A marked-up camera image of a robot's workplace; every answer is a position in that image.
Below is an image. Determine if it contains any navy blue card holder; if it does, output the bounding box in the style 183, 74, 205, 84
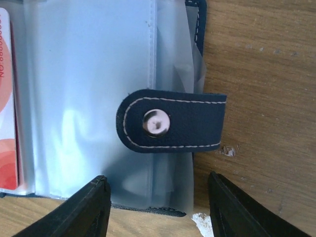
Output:
0, 0, 227, 217

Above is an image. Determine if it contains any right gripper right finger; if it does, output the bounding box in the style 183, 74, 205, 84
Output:
208, 171, 309, 237

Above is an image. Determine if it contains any red circle white card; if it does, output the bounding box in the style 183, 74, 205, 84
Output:
0, 5, 28, 196

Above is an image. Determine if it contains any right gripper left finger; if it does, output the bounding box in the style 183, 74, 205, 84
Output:
15, 175, 111, 237

